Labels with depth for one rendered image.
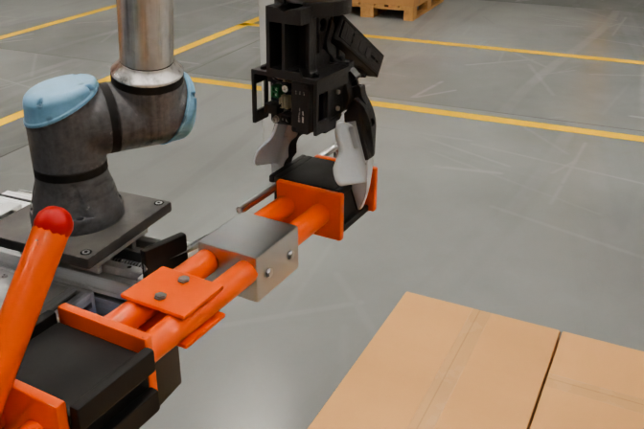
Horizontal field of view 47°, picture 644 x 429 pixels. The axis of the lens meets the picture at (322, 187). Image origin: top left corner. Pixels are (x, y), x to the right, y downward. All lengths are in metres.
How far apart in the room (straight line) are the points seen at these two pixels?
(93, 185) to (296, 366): 1.50
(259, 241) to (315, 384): 1.90
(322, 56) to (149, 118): 0.57
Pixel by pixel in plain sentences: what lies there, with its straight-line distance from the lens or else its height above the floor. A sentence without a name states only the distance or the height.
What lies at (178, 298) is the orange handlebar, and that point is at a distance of 0.58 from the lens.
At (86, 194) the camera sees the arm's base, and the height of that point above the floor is 1.10.
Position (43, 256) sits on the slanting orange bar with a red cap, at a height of 1.38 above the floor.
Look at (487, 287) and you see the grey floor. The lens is 3.08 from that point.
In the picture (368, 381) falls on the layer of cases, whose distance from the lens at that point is 1.68.
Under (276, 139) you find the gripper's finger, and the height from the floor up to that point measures 1.33.
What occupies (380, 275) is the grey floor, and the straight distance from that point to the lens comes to 3.10.
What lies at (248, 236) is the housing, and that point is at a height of 1.29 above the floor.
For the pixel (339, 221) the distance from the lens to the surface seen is 0.72.
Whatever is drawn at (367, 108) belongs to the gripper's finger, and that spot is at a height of 1.38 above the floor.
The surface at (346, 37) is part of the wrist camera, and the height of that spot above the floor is 1.44.
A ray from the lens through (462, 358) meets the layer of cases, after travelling 1.77.
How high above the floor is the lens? 1.60
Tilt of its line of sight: 24 degrees down
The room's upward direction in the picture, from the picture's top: straight up
